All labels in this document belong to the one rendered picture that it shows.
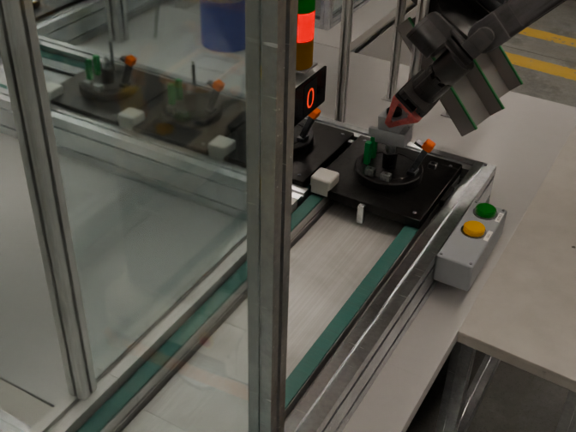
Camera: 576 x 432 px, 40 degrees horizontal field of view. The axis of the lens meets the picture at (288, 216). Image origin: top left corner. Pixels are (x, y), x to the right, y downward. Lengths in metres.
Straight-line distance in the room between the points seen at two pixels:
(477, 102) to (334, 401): 0.92
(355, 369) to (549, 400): 1.44
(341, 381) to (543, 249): 0.65
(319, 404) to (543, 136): 1.15
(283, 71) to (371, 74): 1.73
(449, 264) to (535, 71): 3.23
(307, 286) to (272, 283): 0.72
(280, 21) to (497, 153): 1.46
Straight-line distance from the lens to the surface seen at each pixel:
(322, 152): 1.71
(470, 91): 1.87
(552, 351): 1.48
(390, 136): 1.58
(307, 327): 1.35
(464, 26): 1.76
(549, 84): 4.51
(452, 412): 1.96
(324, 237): 1.55
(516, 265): 1.65
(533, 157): 2.02
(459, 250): 1.48
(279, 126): 0.63
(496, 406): 2.54
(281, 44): 0.60
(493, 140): 2.06
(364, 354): 1.25
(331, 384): 1.21
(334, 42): 2.53
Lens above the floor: 1.84
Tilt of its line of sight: 35 degrees down
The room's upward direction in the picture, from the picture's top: 2 degrees clockwise
